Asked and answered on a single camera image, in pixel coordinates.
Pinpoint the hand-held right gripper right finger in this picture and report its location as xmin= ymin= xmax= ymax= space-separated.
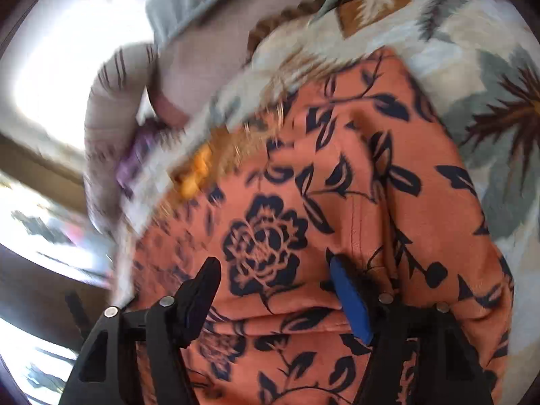
xmin=328 ymin=254 xmax=494 ymax=405

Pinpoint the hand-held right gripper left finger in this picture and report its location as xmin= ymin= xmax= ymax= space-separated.
xmin=59 ymin=256 xmax=222 ymax=405

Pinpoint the orange floral print cloth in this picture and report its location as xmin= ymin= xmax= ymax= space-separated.
xmin=131 ymin=48 xmax=516 ymax=405

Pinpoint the purple floral cloth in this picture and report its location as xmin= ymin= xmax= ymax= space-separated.
xmin=116 ymin=117 xmax=170 ymax=197

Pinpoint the striped floral rolled quilt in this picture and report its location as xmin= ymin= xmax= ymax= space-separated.
xmin=83 ymin=44 xmax=163 ymax=237

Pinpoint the pink bed sheet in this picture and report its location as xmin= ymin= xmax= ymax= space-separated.
xmin=154 ymin=6 xmax=300 ymax=129

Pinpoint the beige leaf print blanket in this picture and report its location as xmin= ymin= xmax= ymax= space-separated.
xmin=114 ymin=0 xmax=540 ymax=304

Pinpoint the grey pillow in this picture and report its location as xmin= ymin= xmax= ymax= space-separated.
xmin=145 ymin=0 xmax=273 ymax=49

